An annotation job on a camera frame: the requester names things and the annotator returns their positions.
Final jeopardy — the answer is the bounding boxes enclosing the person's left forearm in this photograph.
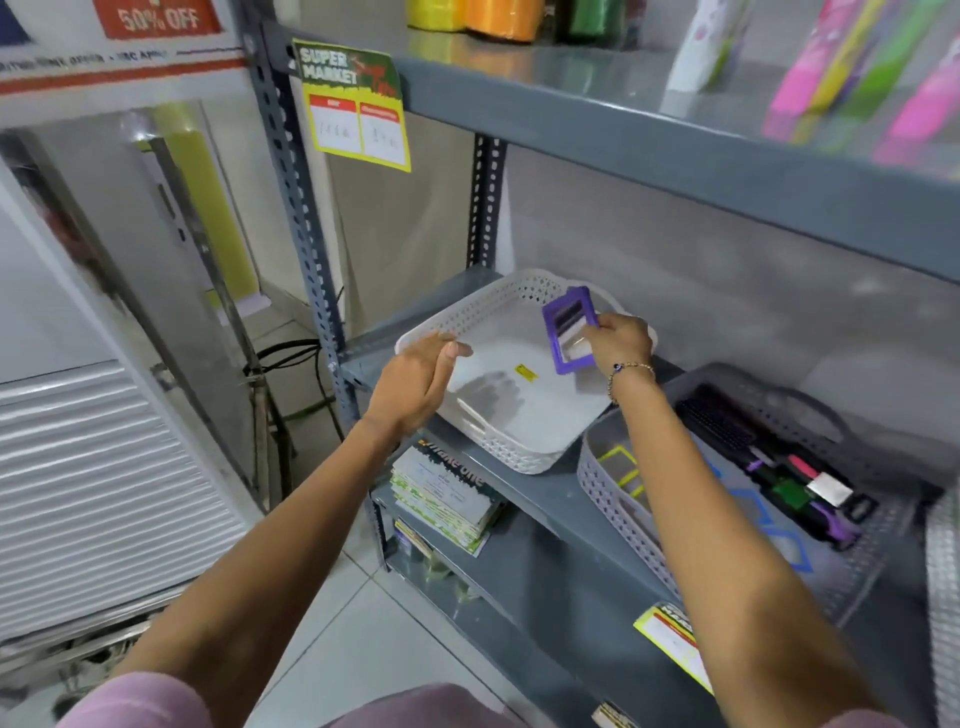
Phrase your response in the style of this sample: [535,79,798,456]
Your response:
[111,412,412,728]

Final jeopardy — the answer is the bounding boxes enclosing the person's right forearm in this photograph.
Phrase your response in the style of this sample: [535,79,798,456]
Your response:
[609,365,891,728]

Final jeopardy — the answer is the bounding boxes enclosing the pack of pink green sticks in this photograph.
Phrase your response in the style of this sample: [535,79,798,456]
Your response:
[762,0,960,177]

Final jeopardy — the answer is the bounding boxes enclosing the white perforated plastic tray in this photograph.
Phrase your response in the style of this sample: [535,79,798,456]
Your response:
[924,486,960,728]

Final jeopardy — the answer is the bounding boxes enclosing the red white sale poster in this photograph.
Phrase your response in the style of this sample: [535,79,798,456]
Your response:
[0,0,250,130]

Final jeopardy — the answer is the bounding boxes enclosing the yellow green price label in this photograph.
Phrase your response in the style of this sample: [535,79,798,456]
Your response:
[291,38,413,174]

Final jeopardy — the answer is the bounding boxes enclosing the blue framed small mirror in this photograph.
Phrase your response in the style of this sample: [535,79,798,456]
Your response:
[703,450,816,576]

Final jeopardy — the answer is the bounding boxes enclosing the beaded bracelet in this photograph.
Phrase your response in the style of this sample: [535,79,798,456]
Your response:
[605,361,657,403]

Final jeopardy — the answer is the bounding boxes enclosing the black cables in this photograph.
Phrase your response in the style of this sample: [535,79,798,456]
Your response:
[242,337,348,459]

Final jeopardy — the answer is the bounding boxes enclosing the green framed small mirror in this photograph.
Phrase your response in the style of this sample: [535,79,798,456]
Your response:
[595,444,646,502]

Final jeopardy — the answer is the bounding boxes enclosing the white perforated plastic basket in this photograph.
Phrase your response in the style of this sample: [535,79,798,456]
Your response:
[394,269,660,476]

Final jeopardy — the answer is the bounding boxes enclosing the small silver square item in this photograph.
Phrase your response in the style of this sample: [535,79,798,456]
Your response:
[805,471,856,509]

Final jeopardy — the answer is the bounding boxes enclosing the stack of green label cards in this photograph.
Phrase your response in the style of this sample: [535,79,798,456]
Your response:
[388,437,507,558]

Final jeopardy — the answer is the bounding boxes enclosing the grey metal shelf rack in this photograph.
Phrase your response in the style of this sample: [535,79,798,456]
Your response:
[238,0,960,728]

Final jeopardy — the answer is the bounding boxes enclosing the yellow roll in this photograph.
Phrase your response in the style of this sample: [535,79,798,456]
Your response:
[406,0,468,33]

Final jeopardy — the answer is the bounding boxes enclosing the black comb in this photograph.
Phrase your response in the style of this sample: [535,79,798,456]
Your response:
[673,381,760,453]

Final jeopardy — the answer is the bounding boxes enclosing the purple hair clip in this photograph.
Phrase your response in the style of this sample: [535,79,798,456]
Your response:
[808,499,865,551]

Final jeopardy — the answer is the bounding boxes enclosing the yellow red price label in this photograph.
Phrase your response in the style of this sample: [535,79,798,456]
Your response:
[633,602,714,696]

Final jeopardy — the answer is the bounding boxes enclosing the green roll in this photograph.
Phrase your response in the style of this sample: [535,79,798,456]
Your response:
[564,0,630,44]

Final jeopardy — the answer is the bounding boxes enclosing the white bottle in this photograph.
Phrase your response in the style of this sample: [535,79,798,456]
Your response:
[663,0,753,96]

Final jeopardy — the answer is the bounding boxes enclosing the person's right hand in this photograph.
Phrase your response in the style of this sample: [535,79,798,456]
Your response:
[579,312,658,382]

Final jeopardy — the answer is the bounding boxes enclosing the purple framed small mirror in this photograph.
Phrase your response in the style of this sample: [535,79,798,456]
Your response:
[541,285,602,377]

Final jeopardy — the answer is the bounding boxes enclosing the person's left hand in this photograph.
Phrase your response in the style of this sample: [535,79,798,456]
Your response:
[366,332,474,441]

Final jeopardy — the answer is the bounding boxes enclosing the orange roll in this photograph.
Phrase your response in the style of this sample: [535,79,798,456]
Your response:
[463,0,546,44]

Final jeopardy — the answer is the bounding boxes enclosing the person's pink clothing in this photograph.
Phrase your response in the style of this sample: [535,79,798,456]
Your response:
[54,670,530,728]

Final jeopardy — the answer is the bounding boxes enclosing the grey perforated plastic basket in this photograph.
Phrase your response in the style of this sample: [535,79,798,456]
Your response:
[576,363,948,625]

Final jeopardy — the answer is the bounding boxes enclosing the small green square item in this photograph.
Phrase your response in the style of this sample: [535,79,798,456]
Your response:
[771,478,813,513]

